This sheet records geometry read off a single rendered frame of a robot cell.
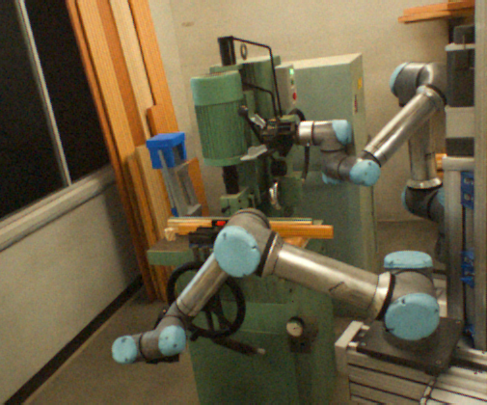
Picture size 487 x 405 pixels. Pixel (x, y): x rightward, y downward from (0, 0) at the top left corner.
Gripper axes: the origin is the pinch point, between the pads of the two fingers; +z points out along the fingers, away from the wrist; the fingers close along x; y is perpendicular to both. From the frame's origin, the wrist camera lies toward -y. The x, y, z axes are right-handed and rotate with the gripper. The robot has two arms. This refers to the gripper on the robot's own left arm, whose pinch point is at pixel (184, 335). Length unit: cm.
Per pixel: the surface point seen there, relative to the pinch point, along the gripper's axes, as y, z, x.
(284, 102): -89, 26, 21
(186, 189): -68, 90, -56
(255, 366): 12.4, 34.2, 12.5
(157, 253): -27.5, 11.5, -20.7
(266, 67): -99, 15, 17
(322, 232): -38, 23, 39
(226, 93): -81, -7, 12
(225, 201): -47.6, 13.1, 5.0
